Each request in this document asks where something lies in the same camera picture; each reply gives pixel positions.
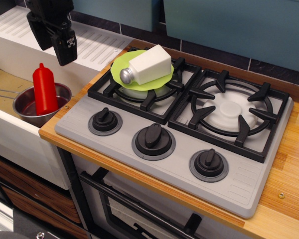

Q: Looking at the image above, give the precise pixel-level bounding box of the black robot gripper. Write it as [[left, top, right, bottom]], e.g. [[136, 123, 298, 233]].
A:
[[26, 0, 77, 66]]

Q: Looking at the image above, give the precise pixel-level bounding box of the red ketchup squeeze bottle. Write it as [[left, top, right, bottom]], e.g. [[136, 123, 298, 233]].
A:
[[32, 63, 59, 116]]

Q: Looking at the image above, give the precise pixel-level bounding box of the white salt shaker silver cap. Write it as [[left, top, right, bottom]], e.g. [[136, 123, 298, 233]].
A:
[[120, 45, 171, 85]]

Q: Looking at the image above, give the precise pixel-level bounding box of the white toy sink unit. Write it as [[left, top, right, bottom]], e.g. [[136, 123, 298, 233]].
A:
[[0, 6, 131, 189]]

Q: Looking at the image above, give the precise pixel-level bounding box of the light green plastic plate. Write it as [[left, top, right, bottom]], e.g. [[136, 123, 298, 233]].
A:
[[110, 50, 174, 91]]

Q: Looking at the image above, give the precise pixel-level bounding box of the stainless steel pot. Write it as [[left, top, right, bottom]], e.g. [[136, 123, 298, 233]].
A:
[[12, 83, 72, 128]]

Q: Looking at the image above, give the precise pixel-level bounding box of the black left stove knob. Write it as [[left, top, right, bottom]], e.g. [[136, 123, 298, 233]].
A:
[[88, 107, 123, 136]]

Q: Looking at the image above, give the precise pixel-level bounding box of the black stove knob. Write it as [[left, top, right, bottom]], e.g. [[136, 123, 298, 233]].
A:
[[189, 149, 229, 183], [132, 123, 176, 161], [88, 107, 123, 136]]

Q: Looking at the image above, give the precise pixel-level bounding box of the white left burner cap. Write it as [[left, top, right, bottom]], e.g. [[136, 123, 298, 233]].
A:
[[113, 85, 176, 104]]

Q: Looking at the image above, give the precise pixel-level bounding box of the white burner cap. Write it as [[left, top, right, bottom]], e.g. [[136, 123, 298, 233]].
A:
[[196, 85, 266, 132], [113, 85, 176, 104]]

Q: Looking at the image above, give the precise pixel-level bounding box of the black left burner grate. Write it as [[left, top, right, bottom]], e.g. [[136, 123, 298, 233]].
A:
[[88, 57, 202, 124]]

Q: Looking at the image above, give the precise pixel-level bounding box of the black burner grate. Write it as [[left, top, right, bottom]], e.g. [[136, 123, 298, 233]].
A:
[[168, 69, 292, 163], [88, 57, 202, 124]]

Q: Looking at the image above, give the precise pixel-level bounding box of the black middle stove knob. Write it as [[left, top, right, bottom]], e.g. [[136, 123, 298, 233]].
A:
[[132, 123, 176, 161]]

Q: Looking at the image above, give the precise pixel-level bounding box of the wooden drawer front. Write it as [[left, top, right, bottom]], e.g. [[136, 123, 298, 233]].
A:
[[0, 156, 88, 239]]

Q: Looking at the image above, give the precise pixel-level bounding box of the grey toy stove top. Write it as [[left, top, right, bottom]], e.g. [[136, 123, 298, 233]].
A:
[[55, 58, 294, 218]]

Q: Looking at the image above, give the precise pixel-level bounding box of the white right burner cap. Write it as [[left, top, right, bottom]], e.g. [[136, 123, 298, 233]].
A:
[[196, 85, 266, 132]]

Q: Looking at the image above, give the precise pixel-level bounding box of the black right stove knob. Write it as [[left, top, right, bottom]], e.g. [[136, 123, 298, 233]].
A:
[[189, 149, 229, 183]]

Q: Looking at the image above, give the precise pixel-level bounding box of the black right burner grate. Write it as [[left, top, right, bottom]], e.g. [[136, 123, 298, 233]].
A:
[[168, 69, 292, 163]]

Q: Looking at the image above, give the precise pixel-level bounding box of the toy oven door black handle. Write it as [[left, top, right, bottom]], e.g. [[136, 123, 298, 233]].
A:
[[79, 168, 201, 239]]

